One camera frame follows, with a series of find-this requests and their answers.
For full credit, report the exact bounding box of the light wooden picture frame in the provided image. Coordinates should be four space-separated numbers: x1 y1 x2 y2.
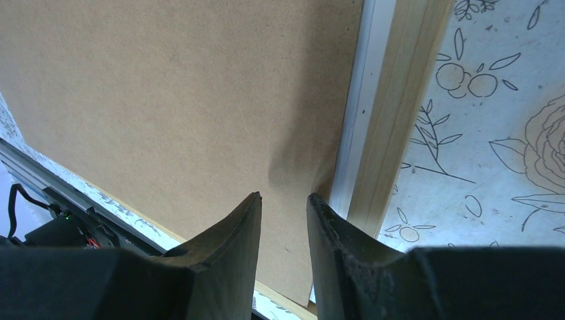
57 0 456 320

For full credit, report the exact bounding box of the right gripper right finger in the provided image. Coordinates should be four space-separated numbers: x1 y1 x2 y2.
306 193 564 319

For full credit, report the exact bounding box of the sunset landscape photo print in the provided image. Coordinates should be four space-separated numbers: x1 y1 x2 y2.
308 0 398 305

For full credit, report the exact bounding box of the floral patterned table mat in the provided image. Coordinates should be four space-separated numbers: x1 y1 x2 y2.
0 0 565 320

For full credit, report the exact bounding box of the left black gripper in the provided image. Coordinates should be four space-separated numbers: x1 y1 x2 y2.
1 183 115 249

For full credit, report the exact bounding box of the aluminium rail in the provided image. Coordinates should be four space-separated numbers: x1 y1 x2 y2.
1 139 166 256

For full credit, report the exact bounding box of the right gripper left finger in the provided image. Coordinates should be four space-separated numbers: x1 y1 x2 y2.
1 192 262 319

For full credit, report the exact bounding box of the brown frame backing board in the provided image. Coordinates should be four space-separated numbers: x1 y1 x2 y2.
1 1 363 305

